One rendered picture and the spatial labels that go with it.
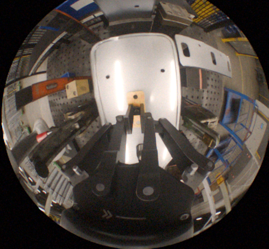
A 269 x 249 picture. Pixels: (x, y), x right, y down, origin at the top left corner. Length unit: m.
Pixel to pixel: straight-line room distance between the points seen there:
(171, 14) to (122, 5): 0.11
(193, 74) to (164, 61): 0.10
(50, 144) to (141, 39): 0.29
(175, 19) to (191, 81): 0.19
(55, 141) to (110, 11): 0.30
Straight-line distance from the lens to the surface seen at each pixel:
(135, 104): 0.20
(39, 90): 0.18
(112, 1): 0.23
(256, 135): 7.96
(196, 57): 0.28
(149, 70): 0.21
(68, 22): 0.30
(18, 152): 0.63
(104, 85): 0.23
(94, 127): 0.68
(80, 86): 0.20
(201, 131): 0.24
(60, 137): 0.20
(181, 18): 0.26
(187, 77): 0.27
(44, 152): 0.19
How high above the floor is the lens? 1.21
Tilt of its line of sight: 68 degrees down
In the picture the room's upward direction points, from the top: 176 degrees counter-clockwise
